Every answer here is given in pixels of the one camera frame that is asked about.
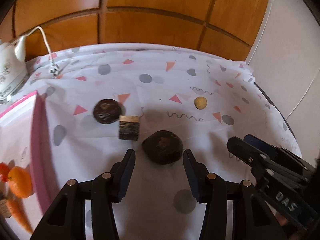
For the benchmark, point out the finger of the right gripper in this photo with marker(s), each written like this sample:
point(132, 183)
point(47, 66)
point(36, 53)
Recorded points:
point(247, 152)
point(270, 146)

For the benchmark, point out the patterned white tablecloth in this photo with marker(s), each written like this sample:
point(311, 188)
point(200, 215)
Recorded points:
point(159, 85)

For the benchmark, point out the red tomato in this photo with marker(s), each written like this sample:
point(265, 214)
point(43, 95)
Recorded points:
point(4, 171)

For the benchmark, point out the pink shallow box tray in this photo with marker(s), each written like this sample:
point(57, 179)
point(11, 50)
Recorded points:
point(21, 129)

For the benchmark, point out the small yellow round fruit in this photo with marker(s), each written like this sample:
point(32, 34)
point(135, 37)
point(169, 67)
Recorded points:
point(200, 102)

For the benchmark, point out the dark round chocolate cake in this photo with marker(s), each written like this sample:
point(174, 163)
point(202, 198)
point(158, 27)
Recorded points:
point(163, 147)

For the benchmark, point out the dark round chocolate pastry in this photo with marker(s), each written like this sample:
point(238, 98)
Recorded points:
point(107, 111)

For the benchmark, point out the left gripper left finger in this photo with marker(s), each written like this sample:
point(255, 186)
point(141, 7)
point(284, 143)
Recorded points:
point(65, 218)

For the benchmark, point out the wooden panelled cabinet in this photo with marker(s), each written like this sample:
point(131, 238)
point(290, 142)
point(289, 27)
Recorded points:
point(226, 28)

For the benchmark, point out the orange mandarin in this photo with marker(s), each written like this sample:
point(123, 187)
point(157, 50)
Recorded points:
point(19, 181)

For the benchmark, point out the wooden log block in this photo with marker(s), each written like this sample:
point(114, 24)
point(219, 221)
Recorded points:
point(129, 127)

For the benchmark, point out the wooden block in tray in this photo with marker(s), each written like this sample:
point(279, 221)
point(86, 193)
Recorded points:
point(4, 211)

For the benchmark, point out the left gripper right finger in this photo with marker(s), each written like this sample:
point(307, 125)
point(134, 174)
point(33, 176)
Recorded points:
point(252, 218)

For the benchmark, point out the orange carrot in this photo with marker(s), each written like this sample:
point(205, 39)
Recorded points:
point(18, 214)

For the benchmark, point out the white ceramic electric kettle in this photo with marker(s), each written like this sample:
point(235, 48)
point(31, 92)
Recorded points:
point(13, 68)

